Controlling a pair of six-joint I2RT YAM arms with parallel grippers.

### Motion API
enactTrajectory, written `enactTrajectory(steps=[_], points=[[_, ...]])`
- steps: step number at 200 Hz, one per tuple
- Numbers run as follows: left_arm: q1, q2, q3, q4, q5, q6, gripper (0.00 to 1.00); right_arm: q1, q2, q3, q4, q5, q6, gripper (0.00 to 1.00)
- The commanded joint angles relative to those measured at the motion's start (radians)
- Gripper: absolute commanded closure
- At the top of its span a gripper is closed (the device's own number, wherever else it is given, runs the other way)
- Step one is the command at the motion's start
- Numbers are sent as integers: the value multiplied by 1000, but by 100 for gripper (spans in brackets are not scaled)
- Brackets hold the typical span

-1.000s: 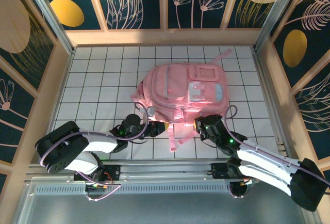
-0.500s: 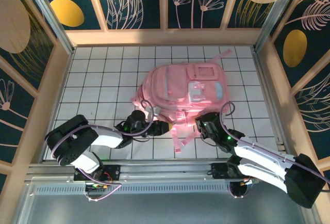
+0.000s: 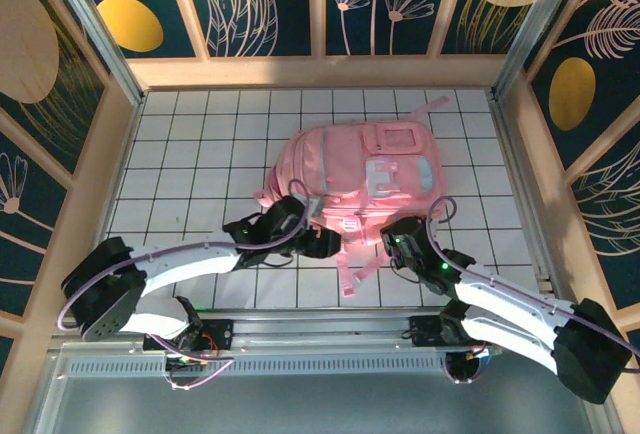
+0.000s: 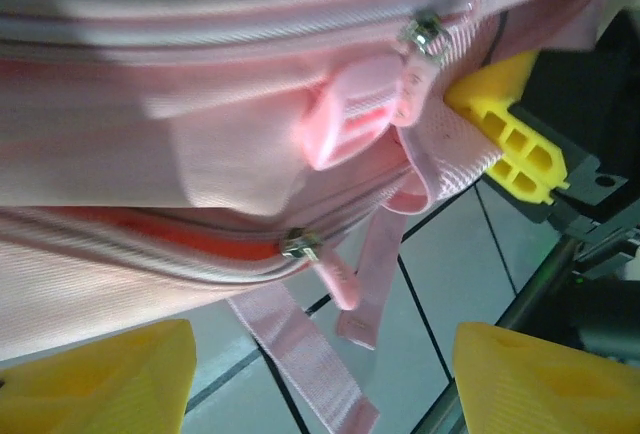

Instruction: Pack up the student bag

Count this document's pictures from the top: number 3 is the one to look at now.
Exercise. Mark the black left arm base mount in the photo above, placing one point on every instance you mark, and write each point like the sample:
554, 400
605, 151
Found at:
220, 331

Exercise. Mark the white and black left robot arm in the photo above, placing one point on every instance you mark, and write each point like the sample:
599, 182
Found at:
190, 261

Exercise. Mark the aluminium corner post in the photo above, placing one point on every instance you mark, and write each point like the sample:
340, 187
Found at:
547, 4
103, 39

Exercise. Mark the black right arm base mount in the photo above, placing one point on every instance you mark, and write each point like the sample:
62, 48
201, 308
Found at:
425, 331

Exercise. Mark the pink student backpack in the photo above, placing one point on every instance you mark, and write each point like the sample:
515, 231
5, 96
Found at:
350, 169

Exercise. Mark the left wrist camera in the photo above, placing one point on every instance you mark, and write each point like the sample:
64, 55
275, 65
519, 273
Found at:
315, 208

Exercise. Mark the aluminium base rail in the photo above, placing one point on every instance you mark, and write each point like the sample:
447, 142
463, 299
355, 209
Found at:
320, 329

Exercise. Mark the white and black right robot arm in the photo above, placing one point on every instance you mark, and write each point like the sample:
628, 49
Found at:
515, 299

